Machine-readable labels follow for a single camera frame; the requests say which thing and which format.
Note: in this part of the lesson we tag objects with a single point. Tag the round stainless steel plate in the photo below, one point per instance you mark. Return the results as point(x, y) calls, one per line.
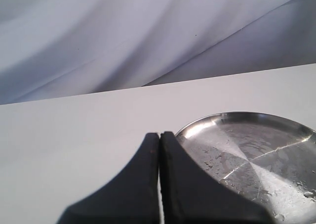
point(265, 158)

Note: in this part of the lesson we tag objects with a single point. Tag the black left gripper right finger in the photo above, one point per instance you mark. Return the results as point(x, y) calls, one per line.
point(191, 196)

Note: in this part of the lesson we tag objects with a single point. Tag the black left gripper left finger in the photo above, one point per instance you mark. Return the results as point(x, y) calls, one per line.
point(131, 197)

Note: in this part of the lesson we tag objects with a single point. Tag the grey-white backdrop cloth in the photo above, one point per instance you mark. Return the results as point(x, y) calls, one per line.
point(58, 48)

